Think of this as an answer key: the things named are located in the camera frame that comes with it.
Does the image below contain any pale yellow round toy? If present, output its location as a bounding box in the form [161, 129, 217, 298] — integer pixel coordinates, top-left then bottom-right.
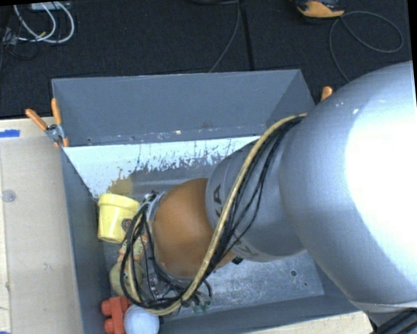
[108, 259, 149, 298]

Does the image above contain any orange patterned toy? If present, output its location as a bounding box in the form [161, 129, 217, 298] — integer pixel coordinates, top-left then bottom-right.
[115, 217, 153, 265]

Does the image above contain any white ball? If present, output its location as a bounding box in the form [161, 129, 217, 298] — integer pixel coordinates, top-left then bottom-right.
[121, 301, 162, 334]

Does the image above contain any red toy brick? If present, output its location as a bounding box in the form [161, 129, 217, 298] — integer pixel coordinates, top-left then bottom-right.
[99, 295, 137, 334]

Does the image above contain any yellow plastic cup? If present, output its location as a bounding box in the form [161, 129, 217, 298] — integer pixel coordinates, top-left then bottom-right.
[93, 189, 145, 246]

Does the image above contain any pale wood flat board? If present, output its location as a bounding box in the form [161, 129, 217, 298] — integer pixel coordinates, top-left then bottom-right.
[0, 133, 85, 334]

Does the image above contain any grey metal bin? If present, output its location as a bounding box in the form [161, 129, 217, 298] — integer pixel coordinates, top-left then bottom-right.
[50, 51, 361, 334]

